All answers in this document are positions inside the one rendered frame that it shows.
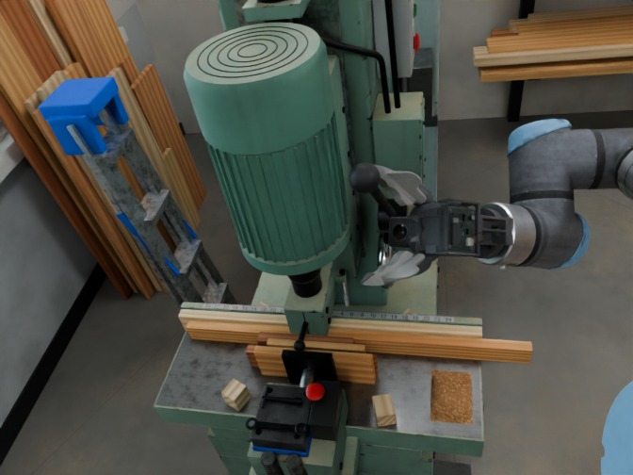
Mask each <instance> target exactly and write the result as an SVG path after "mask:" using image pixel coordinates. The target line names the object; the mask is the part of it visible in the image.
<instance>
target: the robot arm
mask: <svg viewBox="0 0 633 475"><path fill-rule="evenodd" d="M571 128H572V125H571V124H570V123H569V122H568V121H567V120H564V119H547V120H540V121H537V122H533V123H527V124H524V125H522V126H520V127H518V128H516V129H515V130H514V131H512V132H511V134H510V136H509V149H508V153H507V158H508V159H509V181H510V204H502V203H496V202H493V203H488V204H485V205H483V206H482V207H480V202H477V201H469V200H461V199H453V198H446V199H440V200H437V202H438V203H446V205H439V204H437V202H436V201H435V200H433V195H432V193H431V191H430V190H429V189H428V188H427V187H425V186H424V185H422V184H421V182H422V181H421V178H420V177H419V176H418V175H417V174H415V173H414V172H396V171H393V170H391V169H388V168H385V167H383V166H380V165H374V166H375V167H376V168H377V169H378V170H379V172H380V176H381V181H380V185H381V187H382V188H385V189H387V190H389V191H390V192H391V193H392V195H393V196H394V199H395V201H396V202H397V203H398V204H399V205H401V206H403V205H411V204H413V205H416V206H415V207H414V208H413V209H412V211H411V213H410V216H407V217H391V218H390V223H389V239H388V245H389V246H390V247H396V248H411V250H412V252H413V254H412V253H410V252H408V251H398V252H397V253H396V254H394V255H393V257H392V259H391V261H390V262H389V263H388V264H386V265H383V266H379V268H378V269H377V270H376V271H374V272H372V273H370V272H368V273H367V274H366V275H365V277H364V278H363V279H362V281H361V282H360V283H361V285H363V286H382V285H386V284H390V283H393V282H396V281H399V280H402V279H408V278H411V277H413V276H416V275H419V274H421V273H423V272H425V271H426V270H428V269H429V268H430V265H431V262H432V261H434V260H436V258H438V257H439V256H474V257H475V258H476V259H477V260H478V261H479V262H480V263H482V264H485V265H491V266H500V269H501V270H507V266H508V267H529V268H541V269H545V270H553V269H558V268H566V267H569V266H572V265H574V264H575V263H576V262H577V261H578V260H579V259H580V258H581V257H582V256H583V255H584V254H585V253H586V251H587V249H588V246H589V243H590V228H589V225H588V223H587V222H586V221H585V219H584V218H583V217H582V216H581V215H580V214H579V213H577V212H575V201H574V189H607V188H617V189H619V190H620V191H621V192H622V193H623V194H624V195H625V196H626V197H627V198H629V199H631V200H633V128H615V129H595V130H590V129H578V130H571ZM472 205H473V206H474V207H475V208H476V210H474V208H470V207H469V206H472ZM602 445H603V446H604V449H605V456H604V457H602V458H601V475H633V381H632V382H631V383H629V384H628V385H627V386H626V387H625V388H624V389H623V390H622V391H621V392H620V393H619V394H618V396H617V397H616V399H615V400H614V402H613V404H612V406H611V407H610V409H609V413H608V416H607V419H606V423H605V427H604V432H603V437H602Z"/></svg>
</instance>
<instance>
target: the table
mask: <svg viewBox="0 0 633 475"><path fill-rule="evenodd" d="M248 345H253V346H259V345H258V344H250V343H237V342H224V341H211V340H198V339H192V338H191V337H190V335H189V333H188V331H186V332H185V334H184V336H183V339H182V341H181V343H180V346H179V348H178V350H177V353H176V354H175V356H174V358H173V361H172V363H171V365H170V369H169V371H168V374H167V376H166V378H165V381H164V383H163V385H162V387H161V389H160V391H159V394H158V396H157V398H156V401H155V403H154V409H155V411H156V412H157V414H158V415H159V416H160V417H161V418H162V420H163V421H166V422H174V423H183V424H191V425H200V426H208V427H216V428H224V429H233V430H241V431H250V432H251V431H252V430H249V429H247V428H246V421H247V420H248V419H249V418H256V414H257V411H258V407H259V404H260V401H261V397H262V394H263V390H264V387H265V385H266V384H267V383H276V384H287V385H300V384H291V383H290V382H289V379H288V377H279V376H268V375H262V373H261V370H260V368H256V367H252V365H251V363H250V360H249V358H248V355H247V354H246V350H247V348H248ZM366 353H369V354H376V355H377V359H378V367H379V372H378V377H376V381H375V384H374V385H367V384H355V383H345V382H340V384H341V388H342V389H344V390H345V393H346V398H347V403H348V408H349V410H348V415H347V420H348V421H349V422H348V423H347V422H346V431H347V440H346V447H345V453H344V460H343V469H342V472H341V475H356V469H357V462H358V454H359V447H360V444H367V445H376V446H384V447H392V448H401V449H409V450H425V451H434V452H442V453H451V454H459V455H467V456H476V457H481V456H482V452H483V446H484V423H483V402H482V381H481V361H480V360H472V359H459V358H445V357H432V356H420V355H407V354H393V353H380V352H366ZM432 369H438V370H450V371H462V372H472V403H473V425H470V424H461V423H451V422H442V421H432V420H430V397H431V370H432ZM233 379H235V380H237V381H239V382H240V383H242V384H243V385H245V386H246V387H247V388H248V391H249V393H250V395H251V397H250V399H249V400H248V401H247V402H246V404H245V405H244V406H243V407H242V409H241V410H240V411H237V410H235V408H233V407H232V406H230V405H228V404H227V403H226V401H225V399H224V398H223V396H222V394H221V392H222V391H223V390H224V388H225V387H226V386H227V385H228V384H229V383H230V382H231V381H232V380H233ZM389 393H390V394H391V397H392V401H393V404H394V408H395V412H396V421H397V423H396V424H391V425H386V426H381V427H378V425H377V420H376V416H375V411H374V406H373V400H372V397H373V396H379V395H383V394H389Z"/></svg>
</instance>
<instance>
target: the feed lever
mask: <svg viewBox="0 0 633 475"><path fill-rule="evenodd" d="M380 181H381V176H380V172H379V170H378V169H377V168H376V167H375V166H374V165H373V164H371V163H368V162H362V163H359V164H357V165H355V166H354V167H353V168H352V169H351V171H350V173H349V183H350V185H351V186H352V188H353V189H354V190H356V191H357V192H359V193H370V195H371V196H372V197H373V198H374V199H375V200H376V202H377V203H378V204H379V206H378V226H379V230H381V231H382V232H389V223H390V218H391V217H407V216H408V206H407V205H403V206H401V205H399V204H398V203H397V202H396V201H395V199H386V198H385V196H384V195H383V193H382V192H381V190H380V188H379V187H378V185H379V183H380Z"/></svg>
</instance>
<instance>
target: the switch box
mask: <svg viewBox="0 0 633 475"><path fill-rule="evenodd" d="M371 2H372V16H373V29H374V42H375V51H377V52H379V53H380V54H381V55H382V56H383V58H384V61H385V66H386V74H387V78H392V72H391V62H390V52H389V42H388V33H387V22H386V13H385V3H384V0H371ZM413 3H414V0H392V9H393V20H394V30H395V42H396V53H397V64H398V77H411V75H412V72H413V67H414V51H415V49H414V27H413V21H414V18H413ZM376 70H377V77H378V78H381V74H380V66H379V62H378V61H377V60H376Z"/></svg>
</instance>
